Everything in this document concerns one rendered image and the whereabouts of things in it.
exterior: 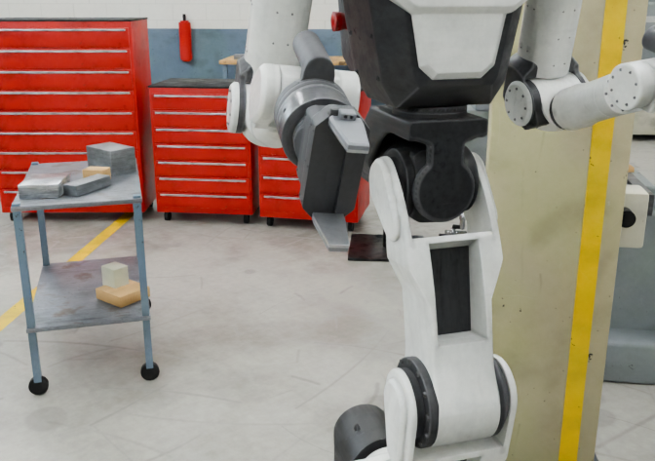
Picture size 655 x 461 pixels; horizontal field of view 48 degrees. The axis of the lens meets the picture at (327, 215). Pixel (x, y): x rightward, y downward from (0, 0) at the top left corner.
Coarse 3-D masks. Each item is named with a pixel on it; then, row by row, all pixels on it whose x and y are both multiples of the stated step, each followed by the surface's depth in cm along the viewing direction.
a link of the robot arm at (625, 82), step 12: (648, 36) 103; (648, 48) 103; (636, 60) 103; (648, 60) 102; (612, 72) 104; (624, 72) 102; (636, 72) 100; (648, 72) 100; (612, 84) 105; (624, 84) 102; (636, 84) 100; (648, 84) 100; (612, 96) 105; (624, 96) 103; (636, 96) 101; (648, 96) 101; (624, 108) 103; (648, 108) 103
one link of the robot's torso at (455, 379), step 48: (384, 192) 116; (480, 192) 118; (432, 240) 112; (480, 240) 114; (432, 288) 111; (480, 288) 115; (432, 336) 111; (480, 336) 116; (432, 384) 112; (480, 384) 113; (432, 432) 112; (480, 432) 115
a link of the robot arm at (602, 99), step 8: (600, 80) 113; (608, 80) 111; (600, 88) 112; (600, 96) 112; (608, 96) 111; (600, 104) 112; (608, 104) 111; (608, 112) 113; (616, 112) 112; (624, 112) 112; (632, 112) 112
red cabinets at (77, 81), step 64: (0, 64) 516; (64, 64) 516; (128, 64) 516; (0, 128) 528; (64, 128) 529; (128, 128) 529; (192, 128) 527; (0, 192) 543; (192, 192) 541; (256, 192) 553
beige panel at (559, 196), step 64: (640, 0) 211; (512, 128) 224; (512, 192) 229; (576, 192) 228; (512, 256) 235; (576, 256) 234; (512, 320) 242; (576, 320) 239; (576, 384) 246; (512, 448) 255; (576, 448) 253
